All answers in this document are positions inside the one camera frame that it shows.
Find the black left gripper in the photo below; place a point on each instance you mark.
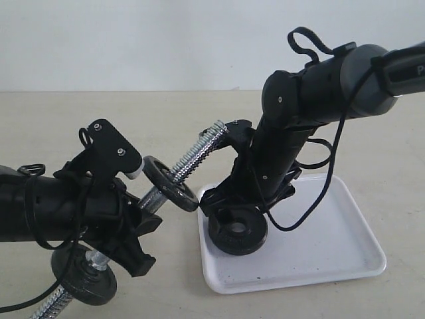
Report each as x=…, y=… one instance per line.
x=113, y=219

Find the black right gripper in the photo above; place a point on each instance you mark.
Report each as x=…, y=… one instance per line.
x=261, y=172

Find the black weight plate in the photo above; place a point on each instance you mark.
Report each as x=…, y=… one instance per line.
x=245, y=234
x=164, y=188

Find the chrome threaded dumbbell bar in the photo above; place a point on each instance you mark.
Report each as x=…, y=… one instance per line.
x=59, y=299

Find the black weight plate end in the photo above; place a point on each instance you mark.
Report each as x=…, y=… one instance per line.
x=87, y=284

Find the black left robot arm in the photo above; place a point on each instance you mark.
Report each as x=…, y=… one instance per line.
x=83, y=201

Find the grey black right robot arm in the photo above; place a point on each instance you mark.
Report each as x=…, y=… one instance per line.
x=356, y=82

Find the white plastic tray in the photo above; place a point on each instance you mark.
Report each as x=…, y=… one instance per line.
x=334, y=243

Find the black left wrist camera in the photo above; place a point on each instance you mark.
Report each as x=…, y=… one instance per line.
x=110, y=152

